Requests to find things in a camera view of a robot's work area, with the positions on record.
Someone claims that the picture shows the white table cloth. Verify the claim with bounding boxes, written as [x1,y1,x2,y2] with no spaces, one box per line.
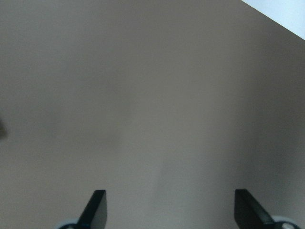
[243,0,305,40]

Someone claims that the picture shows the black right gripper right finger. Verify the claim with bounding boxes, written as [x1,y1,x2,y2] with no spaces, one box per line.
[234,189,275,229]

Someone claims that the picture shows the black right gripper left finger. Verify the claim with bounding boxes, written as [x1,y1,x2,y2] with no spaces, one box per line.
[77,190,106,229]

